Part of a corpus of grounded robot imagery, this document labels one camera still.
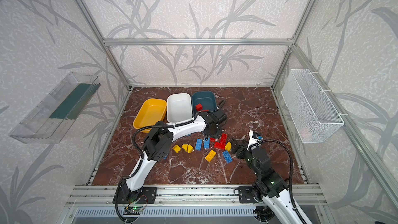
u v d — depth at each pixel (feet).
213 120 2.31
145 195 2.40
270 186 1.80
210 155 2.84
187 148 2.84
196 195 2.47
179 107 3.55
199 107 3.45
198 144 2.93
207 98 3.70
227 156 2.77
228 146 2.85
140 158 1.89
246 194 2.41
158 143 1.80
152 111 3.53
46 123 2.10
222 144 2.92
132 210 2.34
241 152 2.22
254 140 2.22
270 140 2.19
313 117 2.02
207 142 2.97
